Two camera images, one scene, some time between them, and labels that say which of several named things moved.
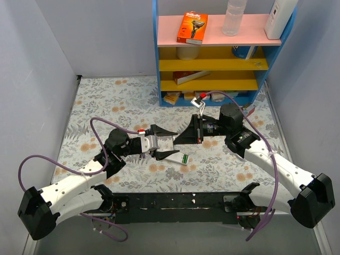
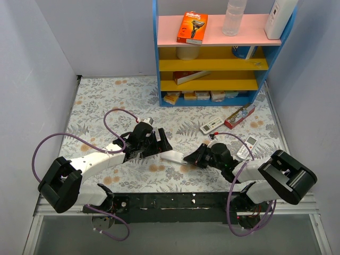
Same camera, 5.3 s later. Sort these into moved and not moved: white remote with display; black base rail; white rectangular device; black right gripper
Moved: black right gripper
Not moved: black base rail; white remote with display; white rectangular device
